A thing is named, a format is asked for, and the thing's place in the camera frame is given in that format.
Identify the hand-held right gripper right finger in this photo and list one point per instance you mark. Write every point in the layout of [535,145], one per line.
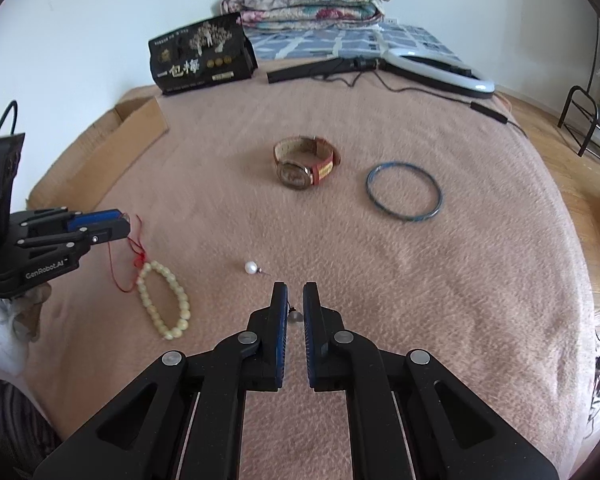
[308,340]

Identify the pink blanket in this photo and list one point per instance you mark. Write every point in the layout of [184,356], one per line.
[379,285]

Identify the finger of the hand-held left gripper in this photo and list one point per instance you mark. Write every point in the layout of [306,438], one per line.
[97,218]
[100,237]

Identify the blue patterned bedsheet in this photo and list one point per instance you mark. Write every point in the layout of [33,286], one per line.
[320,42]

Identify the black printed gift box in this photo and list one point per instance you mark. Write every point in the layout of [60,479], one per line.
[200,57]

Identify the white pearl earring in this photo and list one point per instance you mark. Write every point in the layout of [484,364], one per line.
[295,316]
[250,267]

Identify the person's left hand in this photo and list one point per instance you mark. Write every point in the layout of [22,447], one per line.
[34,310]

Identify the blue bangle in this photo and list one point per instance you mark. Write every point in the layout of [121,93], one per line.
[379,205]

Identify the black metal rack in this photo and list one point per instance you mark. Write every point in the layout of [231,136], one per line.
[582,120]

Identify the flat cardboard piece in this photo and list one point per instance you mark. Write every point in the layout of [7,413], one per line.
[105,150]

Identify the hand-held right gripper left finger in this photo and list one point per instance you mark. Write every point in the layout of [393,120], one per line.
[281,340]

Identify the black tripod stand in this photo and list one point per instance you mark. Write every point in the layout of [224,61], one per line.
[305,70]

